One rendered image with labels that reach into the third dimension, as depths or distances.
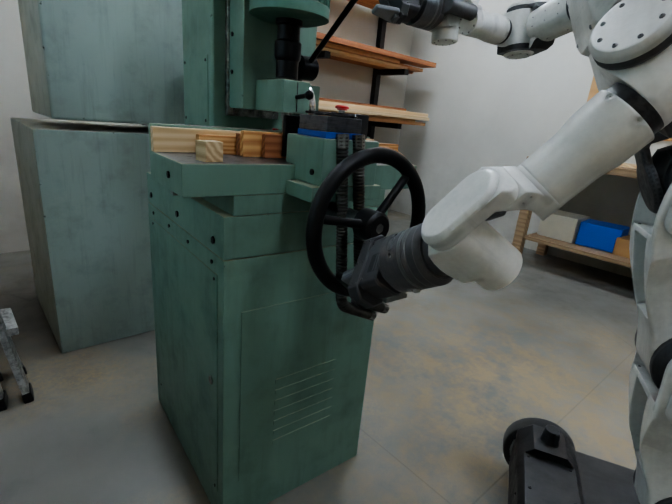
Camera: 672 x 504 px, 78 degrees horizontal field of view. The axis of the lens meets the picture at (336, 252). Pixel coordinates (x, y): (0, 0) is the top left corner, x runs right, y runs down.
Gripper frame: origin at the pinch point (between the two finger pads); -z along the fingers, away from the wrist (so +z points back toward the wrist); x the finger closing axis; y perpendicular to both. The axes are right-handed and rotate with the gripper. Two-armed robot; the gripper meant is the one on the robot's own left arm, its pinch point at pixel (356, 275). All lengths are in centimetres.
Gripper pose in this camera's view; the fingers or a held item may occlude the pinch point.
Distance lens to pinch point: 69.4
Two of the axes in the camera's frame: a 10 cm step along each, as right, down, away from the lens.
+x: 3.2, -8.3, 4.5
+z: 5.6, -2.2, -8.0
